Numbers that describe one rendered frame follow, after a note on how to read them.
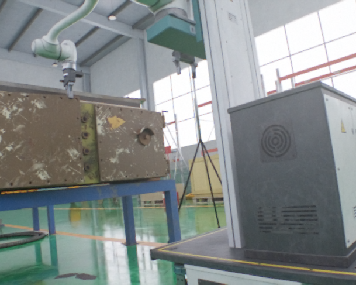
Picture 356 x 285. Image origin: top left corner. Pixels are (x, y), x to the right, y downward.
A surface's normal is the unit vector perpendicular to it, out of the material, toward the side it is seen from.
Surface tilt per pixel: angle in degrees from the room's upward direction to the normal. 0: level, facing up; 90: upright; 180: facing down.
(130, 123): 90
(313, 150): 90
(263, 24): 90
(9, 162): 90
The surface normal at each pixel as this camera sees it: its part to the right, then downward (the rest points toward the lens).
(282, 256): -0.71, 0.00
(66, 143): 0.58, -0.16
